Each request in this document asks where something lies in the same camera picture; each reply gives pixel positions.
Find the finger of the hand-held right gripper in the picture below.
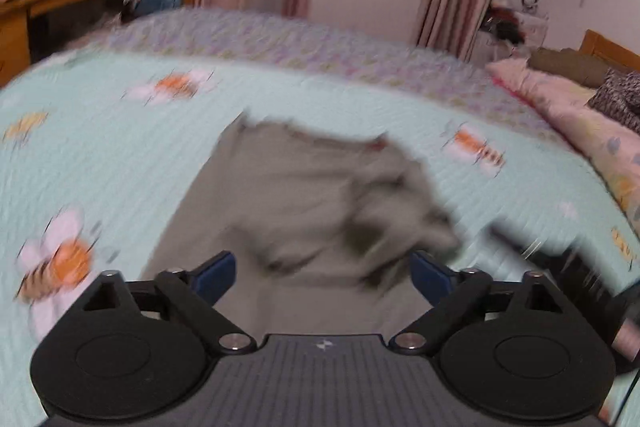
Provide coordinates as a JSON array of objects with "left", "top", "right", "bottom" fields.
[{"left": 487, "top": 222, "right": 556, "bottom": 265}]

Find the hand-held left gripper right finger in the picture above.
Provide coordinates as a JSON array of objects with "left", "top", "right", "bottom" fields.
[{"left": 389, "top": 249, "right": 566, "bottom": 355}]

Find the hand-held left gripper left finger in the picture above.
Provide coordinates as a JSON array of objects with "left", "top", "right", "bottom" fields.
[{"left": 80, "top": 249, "right": 258, "bottom": 355}]

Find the grey t-shirt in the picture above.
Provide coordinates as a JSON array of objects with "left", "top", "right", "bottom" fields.
[{"left": 137, "top": 112, "right": 463, "bottom": 338}]

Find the pink floral duvet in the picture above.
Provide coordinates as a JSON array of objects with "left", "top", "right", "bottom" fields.
[{"left": 487, "top": 57, "right": 640, "bottom": 228}]

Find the bee-print quilted bedspread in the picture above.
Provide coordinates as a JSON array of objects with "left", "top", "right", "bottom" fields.
[{"left": 0, "top": 7, "right": 640, "bottom": 423}]

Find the black-white patterned blanket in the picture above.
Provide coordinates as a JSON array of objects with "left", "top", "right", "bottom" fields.
[{"left": 590, "top": 68, "right": 640, "bottom": 130}]

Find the olive folded garment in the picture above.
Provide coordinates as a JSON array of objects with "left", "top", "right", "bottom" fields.
[{"left": 529, "top": 47, "right": 621, "bottom": 88}]

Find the wooden headboard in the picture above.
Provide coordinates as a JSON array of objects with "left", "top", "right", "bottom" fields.
[{"left": 580, "top": 29, "right": 640, "bottom": 72}]

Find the white plastic bag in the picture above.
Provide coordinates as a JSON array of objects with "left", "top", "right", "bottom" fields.
[{"left": 482, "top": 0, "right": 548, "bottom": 48}]

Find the wooden desk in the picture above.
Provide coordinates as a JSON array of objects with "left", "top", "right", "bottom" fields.
[{"left": 0, "top": 0, "right": 196, "bottom": 80}]

